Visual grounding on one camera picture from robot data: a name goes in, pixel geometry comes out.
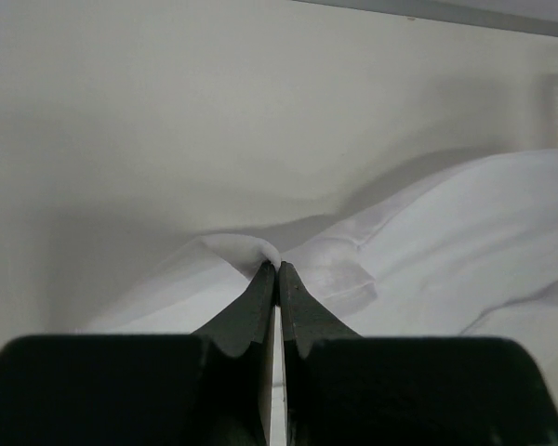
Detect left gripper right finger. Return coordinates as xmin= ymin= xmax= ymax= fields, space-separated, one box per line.
xmin=278 ymin=262 xmax=558 ymax=445

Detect white t-shirt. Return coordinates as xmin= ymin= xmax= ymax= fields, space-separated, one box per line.
xmin=84 ymin=150 xmax=558 ymax=365

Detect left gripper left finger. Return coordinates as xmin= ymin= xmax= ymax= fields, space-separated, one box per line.
xmin=0 ymin=262 xmax=275 ymax=445

